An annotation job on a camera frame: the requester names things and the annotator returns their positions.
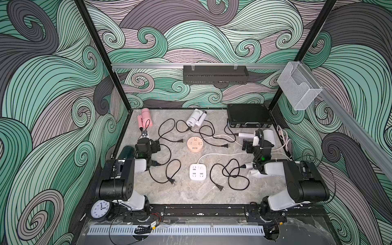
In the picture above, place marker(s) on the black case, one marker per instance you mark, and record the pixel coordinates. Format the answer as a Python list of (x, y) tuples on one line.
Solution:
[(248, 116)]

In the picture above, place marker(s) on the clear mesh wall holder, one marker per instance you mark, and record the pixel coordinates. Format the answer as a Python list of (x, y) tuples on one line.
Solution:
[(299, 85)]

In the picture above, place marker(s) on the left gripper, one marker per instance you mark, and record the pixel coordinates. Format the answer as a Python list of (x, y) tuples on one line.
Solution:
[(143, 140)]

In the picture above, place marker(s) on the dark green hair dryer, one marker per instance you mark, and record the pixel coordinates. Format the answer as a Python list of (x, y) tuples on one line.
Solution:
[(128, 152)]

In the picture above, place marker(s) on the pink hair dryer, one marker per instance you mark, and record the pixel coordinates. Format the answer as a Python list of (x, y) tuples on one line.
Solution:
[(144, 119)]

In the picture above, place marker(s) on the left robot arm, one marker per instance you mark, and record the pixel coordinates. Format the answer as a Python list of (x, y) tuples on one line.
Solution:
[(116, 183)]

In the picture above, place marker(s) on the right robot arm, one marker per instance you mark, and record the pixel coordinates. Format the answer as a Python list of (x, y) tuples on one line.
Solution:
[(303, 182)]

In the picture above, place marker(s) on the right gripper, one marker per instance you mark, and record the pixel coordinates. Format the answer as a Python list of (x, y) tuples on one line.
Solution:
[(249, 146)]

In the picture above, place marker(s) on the white hair dryer right back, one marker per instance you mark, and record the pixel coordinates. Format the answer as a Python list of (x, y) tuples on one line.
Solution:
[(257, 136)]

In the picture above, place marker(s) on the white folded hair dryer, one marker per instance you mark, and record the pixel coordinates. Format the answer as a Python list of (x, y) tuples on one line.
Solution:
[(196, 118)]

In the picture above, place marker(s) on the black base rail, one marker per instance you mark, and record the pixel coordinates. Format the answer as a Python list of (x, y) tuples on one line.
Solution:
[(251, 212)]

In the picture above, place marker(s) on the white square power strip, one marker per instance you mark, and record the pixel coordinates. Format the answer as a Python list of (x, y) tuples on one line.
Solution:
[(197, 172)]

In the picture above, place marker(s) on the pink round power strip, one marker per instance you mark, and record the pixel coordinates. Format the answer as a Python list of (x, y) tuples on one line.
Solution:
[(195, 144)]

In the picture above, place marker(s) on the white hair dryer right front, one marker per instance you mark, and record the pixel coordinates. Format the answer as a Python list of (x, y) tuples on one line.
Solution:
[(253, 173)]

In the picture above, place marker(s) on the black wall shelf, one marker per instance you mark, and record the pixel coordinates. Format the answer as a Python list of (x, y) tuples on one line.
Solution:
[(215, 74)]

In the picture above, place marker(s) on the white slotted cable duct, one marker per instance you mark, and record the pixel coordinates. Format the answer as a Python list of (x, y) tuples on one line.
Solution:
[(229, 230)]

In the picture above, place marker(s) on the round wall clock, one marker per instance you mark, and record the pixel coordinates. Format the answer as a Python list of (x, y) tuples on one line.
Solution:
[(100, 210)]

